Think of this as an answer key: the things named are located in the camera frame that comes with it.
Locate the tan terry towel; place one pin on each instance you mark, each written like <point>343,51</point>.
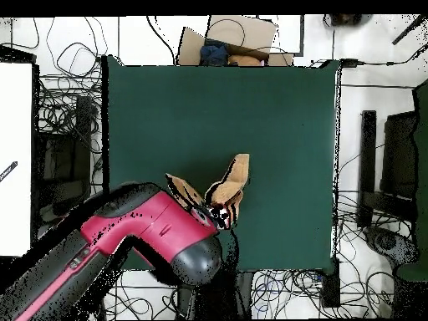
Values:
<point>230,187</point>

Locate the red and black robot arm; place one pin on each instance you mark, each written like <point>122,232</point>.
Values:
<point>160,220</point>

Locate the dark green table cloth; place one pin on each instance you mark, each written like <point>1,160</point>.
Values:
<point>284,133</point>

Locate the orange cloth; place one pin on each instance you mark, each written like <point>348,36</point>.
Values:
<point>244,61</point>

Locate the dark blue cloth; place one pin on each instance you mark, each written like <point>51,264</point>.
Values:
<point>214,53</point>

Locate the brown cardboard box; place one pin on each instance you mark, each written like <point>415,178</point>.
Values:
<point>254,33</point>

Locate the black upright bar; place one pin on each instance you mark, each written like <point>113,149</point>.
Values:
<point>367,160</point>

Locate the black power strip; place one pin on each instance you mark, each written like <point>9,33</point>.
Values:
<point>331,284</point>

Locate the black power adaptor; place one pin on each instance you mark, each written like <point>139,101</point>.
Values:
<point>349,62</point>

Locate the black stand foot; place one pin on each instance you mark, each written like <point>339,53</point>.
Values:
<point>388,242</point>

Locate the black chair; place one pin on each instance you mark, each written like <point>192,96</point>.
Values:
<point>399,157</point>

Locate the black pen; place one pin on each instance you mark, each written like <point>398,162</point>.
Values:
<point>8,171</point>

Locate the dark green cloth cover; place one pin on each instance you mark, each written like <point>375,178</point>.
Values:
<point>422,167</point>

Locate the black rod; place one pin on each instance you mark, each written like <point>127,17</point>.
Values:
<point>409,30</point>

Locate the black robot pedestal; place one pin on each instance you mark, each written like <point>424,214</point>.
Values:
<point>234,294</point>

